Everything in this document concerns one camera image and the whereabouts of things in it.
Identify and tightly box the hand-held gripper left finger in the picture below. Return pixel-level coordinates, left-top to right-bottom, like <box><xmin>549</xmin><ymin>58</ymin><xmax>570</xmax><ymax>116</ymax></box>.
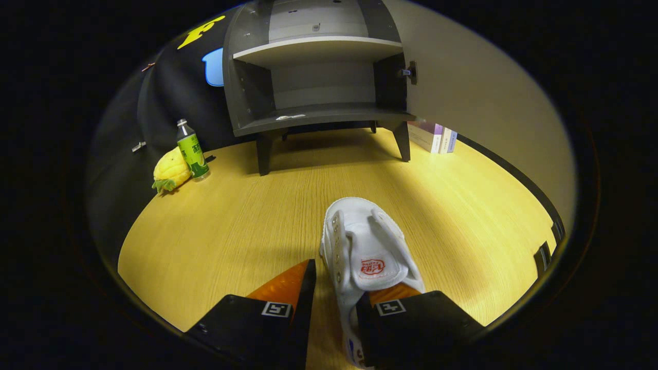
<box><xmin>185</xmin><ymin>258</ymin><xmax>317</xmax><ymax>370</ymax></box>

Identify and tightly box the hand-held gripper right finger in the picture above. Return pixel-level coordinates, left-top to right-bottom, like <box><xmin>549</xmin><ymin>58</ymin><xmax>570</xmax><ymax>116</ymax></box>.
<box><xmin>356</xmin><ymin>283</ymin><xmax>485</xmax><ymax>369</ymax></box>

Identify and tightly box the white canvas shoe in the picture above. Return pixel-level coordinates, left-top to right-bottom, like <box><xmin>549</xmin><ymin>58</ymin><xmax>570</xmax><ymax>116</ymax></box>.
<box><xmin>319</xmin><ymin>197</ymin><xmax>426</xmax><ymax>368</ymax></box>

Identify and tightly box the grey shoe cabinet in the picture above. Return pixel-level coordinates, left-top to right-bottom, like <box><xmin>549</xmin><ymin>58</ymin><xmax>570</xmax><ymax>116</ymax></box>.
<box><xmin>223</xmin><ymin>0</ymin><xmax>418</xmax><ymax>176</ymax></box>

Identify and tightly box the yellow pineapple plush toy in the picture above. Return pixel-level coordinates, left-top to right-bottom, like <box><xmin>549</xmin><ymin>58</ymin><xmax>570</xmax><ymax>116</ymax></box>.
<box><xmin>152</xmin><ymin>146</ymin><xmax>193</xmax><ymax>195</ymax></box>

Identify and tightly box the green drink bottle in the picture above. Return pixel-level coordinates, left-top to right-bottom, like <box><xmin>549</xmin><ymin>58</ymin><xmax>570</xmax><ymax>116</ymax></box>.
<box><xmin>176</xmin><ymin>119</ymin><xmax>211</xmax><ymax>182</ymax></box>

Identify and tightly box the black backdrop cloth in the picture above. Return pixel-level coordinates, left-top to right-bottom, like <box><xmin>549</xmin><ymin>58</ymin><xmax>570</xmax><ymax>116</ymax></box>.
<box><xmin>87</xmin><ymin>8</ymin><xmax>242</xmax><ymax>257</ymax></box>

